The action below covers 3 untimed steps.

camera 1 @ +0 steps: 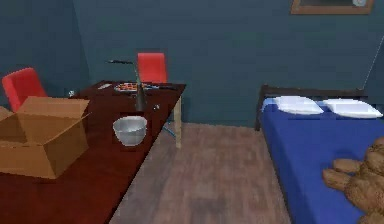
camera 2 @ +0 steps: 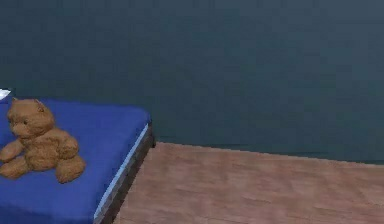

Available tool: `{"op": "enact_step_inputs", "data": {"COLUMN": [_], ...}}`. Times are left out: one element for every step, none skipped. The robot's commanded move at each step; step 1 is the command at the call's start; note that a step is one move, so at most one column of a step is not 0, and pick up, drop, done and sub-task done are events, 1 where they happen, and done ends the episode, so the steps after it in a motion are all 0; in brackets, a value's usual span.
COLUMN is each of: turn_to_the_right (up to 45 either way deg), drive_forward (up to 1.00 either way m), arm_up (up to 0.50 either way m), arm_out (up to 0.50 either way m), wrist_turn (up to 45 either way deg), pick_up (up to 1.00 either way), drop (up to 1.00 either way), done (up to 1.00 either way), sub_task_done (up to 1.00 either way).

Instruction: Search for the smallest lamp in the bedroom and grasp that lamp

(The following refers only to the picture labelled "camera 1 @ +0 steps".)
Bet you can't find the brown cardboard box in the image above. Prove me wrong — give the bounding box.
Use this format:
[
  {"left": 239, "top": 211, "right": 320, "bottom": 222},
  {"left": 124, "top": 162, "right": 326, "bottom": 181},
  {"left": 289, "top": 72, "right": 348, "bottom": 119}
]
[{"left": 0, "top": 96, "right": 91, "bottom": 180}]

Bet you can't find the grey bowl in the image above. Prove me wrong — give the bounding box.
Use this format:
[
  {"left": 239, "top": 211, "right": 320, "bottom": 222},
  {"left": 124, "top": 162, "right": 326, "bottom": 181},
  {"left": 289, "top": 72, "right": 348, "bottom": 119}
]
[{"left": 112, "top": 115, "right": 148, "bottom": 147}]

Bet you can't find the dark red wooden table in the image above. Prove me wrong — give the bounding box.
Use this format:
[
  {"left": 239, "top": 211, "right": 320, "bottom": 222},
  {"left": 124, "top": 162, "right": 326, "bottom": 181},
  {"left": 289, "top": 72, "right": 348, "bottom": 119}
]
[{"left": 0, "top": 79, "right": 187, "bottom": 224}]

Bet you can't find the white pillow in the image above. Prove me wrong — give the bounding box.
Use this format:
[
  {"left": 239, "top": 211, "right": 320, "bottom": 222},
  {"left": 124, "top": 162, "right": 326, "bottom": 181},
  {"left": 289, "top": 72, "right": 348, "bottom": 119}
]
[
  {"left": 273, "top": 95, "right": 325, "bottom": 116},
  {"left": 322, "top": 98, "right": 384, "bottom": 119}
]

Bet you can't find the red chair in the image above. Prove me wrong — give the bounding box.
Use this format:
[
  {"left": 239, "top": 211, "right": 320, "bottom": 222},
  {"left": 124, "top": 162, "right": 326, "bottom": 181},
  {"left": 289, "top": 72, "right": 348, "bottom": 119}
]
[
  {"left": 136, "top": 52, "right": 168, "bottom": 84},
  {"left": 1, "top": 67, "right": 48, "bottom": 113}
]

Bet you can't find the dark grey desk lamp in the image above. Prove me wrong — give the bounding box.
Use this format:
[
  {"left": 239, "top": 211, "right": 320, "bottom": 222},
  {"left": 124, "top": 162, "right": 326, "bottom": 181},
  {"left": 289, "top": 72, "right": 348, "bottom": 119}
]
[{"left": 107, "top": 59, "right": 148, "bottom": 113}]

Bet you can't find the blue bed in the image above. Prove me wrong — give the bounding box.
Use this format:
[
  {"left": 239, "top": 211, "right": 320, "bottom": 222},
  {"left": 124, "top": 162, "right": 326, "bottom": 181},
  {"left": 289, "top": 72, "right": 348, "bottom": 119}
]
[{"left": 254, "top": 84, "right": 384, "bottom": 224}]

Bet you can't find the brown framed picture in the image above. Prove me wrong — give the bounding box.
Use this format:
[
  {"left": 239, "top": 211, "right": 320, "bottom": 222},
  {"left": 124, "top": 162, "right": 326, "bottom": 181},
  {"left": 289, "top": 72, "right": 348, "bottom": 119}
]
[{"left": 290, "top": 0, "right": 375, "bottom": 16}]

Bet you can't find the brown teddy bear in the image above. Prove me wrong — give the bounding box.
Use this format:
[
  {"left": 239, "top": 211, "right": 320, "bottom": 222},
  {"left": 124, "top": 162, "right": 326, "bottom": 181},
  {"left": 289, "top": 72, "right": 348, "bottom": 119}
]
[{"left": 322, "top": 136, "right": 384, "bottom": 224}]

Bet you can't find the plate with red food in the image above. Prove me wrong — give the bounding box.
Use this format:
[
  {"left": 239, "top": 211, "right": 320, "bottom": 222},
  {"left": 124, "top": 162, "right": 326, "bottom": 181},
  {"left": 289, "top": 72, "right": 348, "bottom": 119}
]
[{"left": 113, "top": 82, "right": 150, "bottom": 93}]

